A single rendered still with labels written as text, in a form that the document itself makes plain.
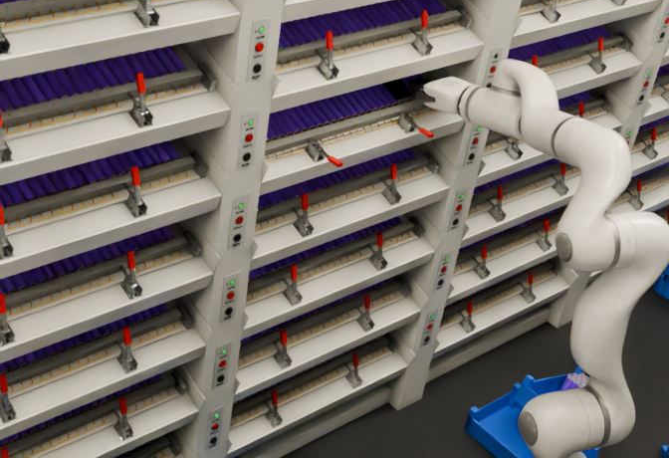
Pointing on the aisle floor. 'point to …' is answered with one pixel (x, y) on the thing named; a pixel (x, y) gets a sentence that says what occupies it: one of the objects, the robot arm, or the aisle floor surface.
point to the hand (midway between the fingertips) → (419, 86)
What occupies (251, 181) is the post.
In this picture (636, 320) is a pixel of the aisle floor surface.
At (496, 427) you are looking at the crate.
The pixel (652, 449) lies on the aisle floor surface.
